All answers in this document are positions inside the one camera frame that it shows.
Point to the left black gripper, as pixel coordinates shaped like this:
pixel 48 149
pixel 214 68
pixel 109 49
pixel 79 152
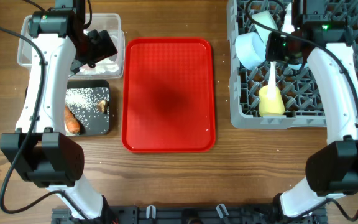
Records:
pixel 105 47

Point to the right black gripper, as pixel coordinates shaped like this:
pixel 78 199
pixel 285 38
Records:
pixel 271 50

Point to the light blue bowl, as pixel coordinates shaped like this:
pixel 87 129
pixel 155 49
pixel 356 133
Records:
pixel 250 50

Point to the mint green bowl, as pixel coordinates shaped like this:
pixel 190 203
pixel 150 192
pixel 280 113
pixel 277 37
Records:
pixel 265 18

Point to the white plastic spoon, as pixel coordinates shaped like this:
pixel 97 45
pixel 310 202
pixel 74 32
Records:
pixel 271 90

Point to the pile of white rice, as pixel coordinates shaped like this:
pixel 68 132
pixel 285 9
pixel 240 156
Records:
pixel 82 99

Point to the brown mushroom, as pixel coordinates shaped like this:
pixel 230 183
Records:
pixel 102 106

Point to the yellow plastic cup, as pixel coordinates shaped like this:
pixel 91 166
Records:
pixel 270 102

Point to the orange carrot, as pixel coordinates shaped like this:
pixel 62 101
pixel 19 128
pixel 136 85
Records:
pixel 71 124

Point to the white paper napkin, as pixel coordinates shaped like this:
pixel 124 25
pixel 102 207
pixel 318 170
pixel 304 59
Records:
pixel 110 66

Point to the large light blue plate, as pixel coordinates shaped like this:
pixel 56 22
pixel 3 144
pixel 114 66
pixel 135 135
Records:
pixel 297 66

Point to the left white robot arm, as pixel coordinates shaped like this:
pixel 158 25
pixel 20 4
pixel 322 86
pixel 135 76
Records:
pixel 39 149

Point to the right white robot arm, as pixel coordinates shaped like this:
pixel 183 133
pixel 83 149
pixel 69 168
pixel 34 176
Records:
pixel 332 172

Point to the black waste tray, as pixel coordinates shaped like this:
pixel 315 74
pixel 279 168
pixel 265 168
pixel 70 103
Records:
pixel 101 124

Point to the grey dishwasher rack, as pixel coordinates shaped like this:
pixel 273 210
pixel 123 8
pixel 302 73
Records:
pixel 299 90

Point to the clear plastic bin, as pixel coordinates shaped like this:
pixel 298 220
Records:
pixel 99 22

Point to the red serving tray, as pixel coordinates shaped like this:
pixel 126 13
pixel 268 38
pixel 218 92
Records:
pixel 168 96

